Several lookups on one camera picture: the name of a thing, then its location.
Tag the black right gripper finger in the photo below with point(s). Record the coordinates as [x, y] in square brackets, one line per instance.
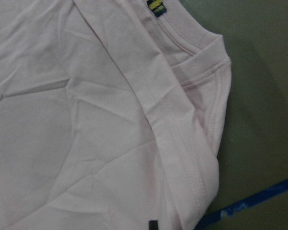
[153, 225]

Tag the pink Snoopy t-shirt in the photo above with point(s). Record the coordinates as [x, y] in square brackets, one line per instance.
[111, 115]

